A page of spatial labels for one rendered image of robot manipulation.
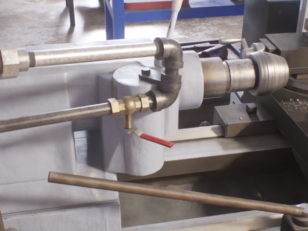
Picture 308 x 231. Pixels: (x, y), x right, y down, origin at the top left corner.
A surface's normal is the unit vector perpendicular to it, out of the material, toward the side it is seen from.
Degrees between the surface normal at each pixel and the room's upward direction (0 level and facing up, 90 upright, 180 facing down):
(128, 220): 17
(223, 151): 0
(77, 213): 90
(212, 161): 90
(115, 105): 60
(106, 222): 90
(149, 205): 23
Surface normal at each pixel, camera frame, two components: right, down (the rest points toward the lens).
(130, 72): 0.00, -0.88
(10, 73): 0.47, 0.58
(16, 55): 0.47, -0.15
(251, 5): -0.99, 0.08
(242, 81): 0.19, 0.34
